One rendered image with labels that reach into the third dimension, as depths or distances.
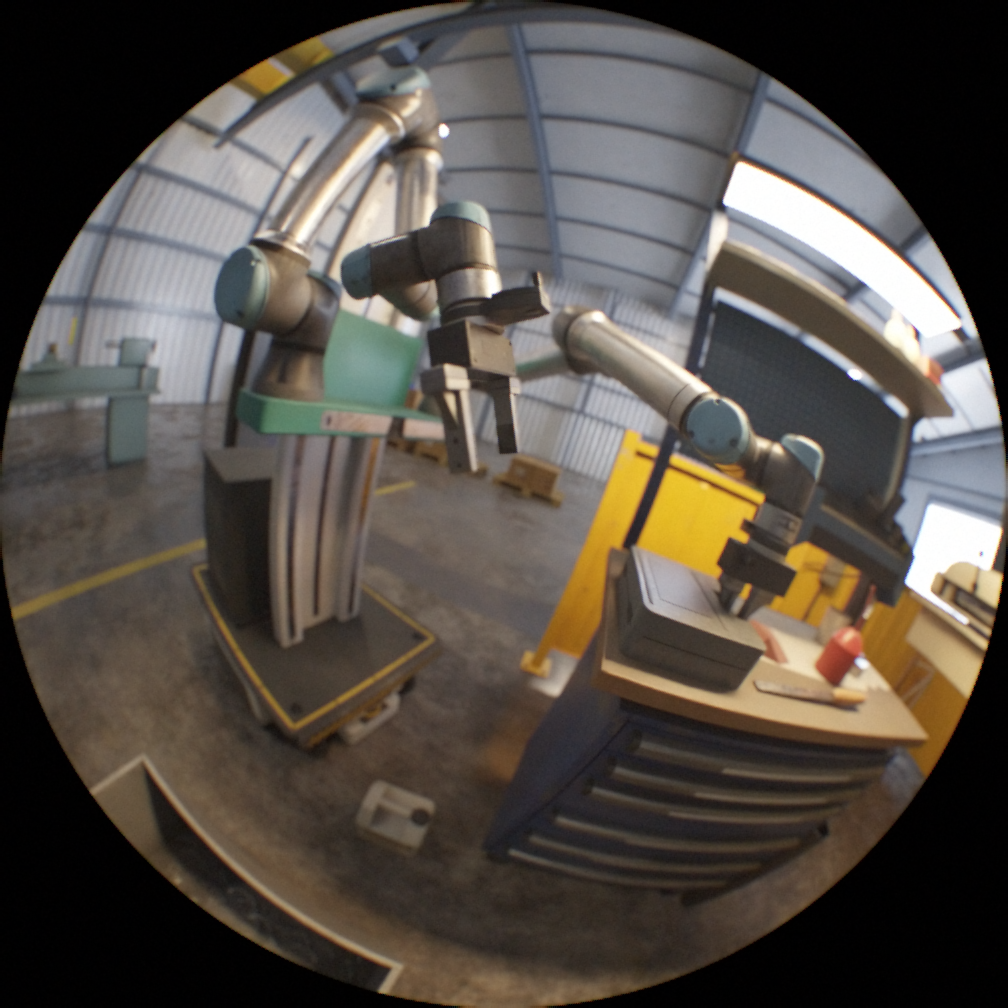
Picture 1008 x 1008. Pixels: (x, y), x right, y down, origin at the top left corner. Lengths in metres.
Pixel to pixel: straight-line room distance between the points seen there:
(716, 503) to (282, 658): 1.76
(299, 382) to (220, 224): 8.18
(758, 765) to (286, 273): 0.98
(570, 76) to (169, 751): 9.54
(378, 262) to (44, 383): 3.90
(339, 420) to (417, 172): 0.49
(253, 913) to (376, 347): 1.34
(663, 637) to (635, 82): 8.45
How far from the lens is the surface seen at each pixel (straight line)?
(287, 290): 0.55
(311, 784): 1.26
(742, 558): 0.52
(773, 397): 0.94
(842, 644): 0.77
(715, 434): 0.41
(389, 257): 0.43
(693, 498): 1.52
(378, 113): 0.65
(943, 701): 3.82
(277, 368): 0.62
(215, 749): 1.37
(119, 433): 4.15
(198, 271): 8.38
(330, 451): 0.97
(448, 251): 0.41
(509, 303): 0.36
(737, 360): 0.92
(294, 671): 1.11
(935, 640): 1.64
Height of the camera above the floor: 1.17
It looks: 15 degrees down
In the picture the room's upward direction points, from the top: 18 degrees clockwise
